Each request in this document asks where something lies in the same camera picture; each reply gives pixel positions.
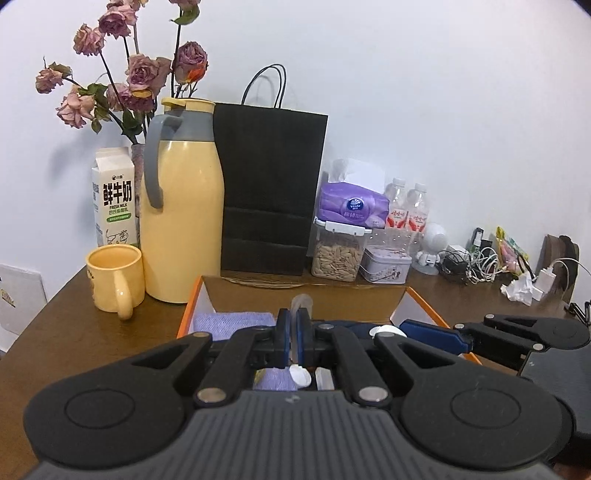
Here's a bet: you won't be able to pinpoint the purple towel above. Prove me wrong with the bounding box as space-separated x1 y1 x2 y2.
188 312 276 341

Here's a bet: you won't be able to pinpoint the small clear plastic item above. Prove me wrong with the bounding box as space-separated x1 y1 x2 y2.
290 294 314 324

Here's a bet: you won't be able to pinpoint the white book on chair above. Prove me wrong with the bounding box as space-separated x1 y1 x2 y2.
0 265 47 355

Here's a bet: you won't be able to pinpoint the dried pink rose bouquet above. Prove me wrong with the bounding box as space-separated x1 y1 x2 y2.
35 1 209 145

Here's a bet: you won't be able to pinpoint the glass flower vase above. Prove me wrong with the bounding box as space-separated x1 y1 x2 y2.
130 144 144 245

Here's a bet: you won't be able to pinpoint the water bottle middle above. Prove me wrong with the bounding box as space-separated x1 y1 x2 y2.
406 183 430 236

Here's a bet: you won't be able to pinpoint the white milk carton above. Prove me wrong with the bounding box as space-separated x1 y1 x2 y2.
92 147 138 246

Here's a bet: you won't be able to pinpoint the orange cardboard box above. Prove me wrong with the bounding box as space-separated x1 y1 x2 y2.
177 276 449 337

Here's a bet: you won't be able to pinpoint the clear jar of seeds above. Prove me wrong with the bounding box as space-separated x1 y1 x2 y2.
311 217 372 282

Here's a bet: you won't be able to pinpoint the white robot figurine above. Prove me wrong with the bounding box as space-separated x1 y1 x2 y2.
412 223 449 276

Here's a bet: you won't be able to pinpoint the water bottle left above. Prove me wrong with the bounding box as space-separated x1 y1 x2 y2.
384 178 408 229

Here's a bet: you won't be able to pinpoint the crumpled white paper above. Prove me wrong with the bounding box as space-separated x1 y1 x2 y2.
500 272 534 306

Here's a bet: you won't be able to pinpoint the white round earbud case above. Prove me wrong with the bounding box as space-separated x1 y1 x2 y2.
369 325 406 338

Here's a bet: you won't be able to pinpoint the purple tissue pack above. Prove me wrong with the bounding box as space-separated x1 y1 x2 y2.
315 159 390 229

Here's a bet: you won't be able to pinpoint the black paper shopping bag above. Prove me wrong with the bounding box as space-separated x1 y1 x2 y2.
213 63 329 275

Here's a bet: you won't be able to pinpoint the white tin box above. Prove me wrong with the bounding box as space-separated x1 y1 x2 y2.
360 246 412 285

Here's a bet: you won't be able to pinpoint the colourful snack packet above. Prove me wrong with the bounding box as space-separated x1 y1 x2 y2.
495 226 532 277

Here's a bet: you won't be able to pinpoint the yellow thermos jug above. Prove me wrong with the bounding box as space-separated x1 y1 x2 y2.
140 97 224 304

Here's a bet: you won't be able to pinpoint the water bottle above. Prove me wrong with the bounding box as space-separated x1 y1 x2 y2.
384 178 408 229
406 183 430 236

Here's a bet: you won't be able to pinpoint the tangled charger cables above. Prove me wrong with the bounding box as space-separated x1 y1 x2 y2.
435 227 502 285

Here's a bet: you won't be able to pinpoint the yellow ceramic mug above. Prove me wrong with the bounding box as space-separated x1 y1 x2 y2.
86 244 145 321

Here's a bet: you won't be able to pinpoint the white charger plug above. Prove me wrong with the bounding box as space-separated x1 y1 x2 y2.
532 267 556 301

